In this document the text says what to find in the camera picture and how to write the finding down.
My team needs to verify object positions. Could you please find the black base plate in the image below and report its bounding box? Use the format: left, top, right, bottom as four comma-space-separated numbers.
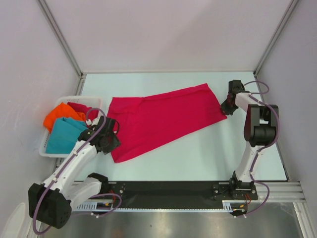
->
101, 181, 258, 210

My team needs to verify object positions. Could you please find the orange t shirt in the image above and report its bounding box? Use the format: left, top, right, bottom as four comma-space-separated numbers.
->
43, 103, 86, 132

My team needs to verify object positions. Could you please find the left aluminium corner post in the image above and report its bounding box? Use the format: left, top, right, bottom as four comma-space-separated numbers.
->
37, 0, 84, 76

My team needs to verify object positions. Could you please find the left white cable duct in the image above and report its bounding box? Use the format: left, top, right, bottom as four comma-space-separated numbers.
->
74, 200, 113, 212

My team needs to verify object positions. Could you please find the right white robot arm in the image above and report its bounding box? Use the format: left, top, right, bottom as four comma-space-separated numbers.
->
220, 80, 280, 200

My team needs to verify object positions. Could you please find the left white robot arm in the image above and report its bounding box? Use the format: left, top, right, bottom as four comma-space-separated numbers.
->
28, 116, 120, 229

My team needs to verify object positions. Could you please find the right aluminium corner post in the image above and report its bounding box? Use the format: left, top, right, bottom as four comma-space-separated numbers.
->
253, 0, 301, 77

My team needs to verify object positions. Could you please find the white cable duct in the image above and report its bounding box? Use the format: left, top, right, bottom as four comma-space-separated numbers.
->
222, 200, 248, 213
74, 200, 113, 212

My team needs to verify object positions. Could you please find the magenta t shirt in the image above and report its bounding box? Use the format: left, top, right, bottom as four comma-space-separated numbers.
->
107, 83, 227, 163

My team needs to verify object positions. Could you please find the white plastic basket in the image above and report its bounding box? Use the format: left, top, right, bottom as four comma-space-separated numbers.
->
39, 96, 102, 158

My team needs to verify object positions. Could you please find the aluminium corner post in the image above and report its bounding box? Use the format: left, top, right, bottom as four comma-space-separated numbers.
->
37, 0, 84, 76
253, 0, 301, 77

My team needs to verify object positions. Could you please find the red t shirt in basket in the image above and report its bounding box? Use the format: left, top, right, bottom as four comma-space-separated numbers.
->
67, 102, 99, 121

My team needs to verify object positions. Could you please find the aluminium frame rail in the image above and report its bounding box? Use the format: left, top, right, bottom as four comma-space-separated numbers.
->
71, 180, 305, 202

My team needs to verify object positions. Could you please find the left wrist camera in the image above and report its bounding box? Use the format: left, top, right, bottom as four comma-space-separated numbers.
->
85, 117, 101, 126

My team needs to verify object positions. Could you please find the right white cable duct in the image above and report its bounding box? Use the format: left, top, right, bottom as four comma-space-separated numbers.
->
222, 200, 248, 213

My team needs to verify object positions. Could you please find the teal t shirt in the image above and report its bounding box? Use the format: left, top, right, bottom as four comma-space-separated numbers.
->
46, 118, 87, 154

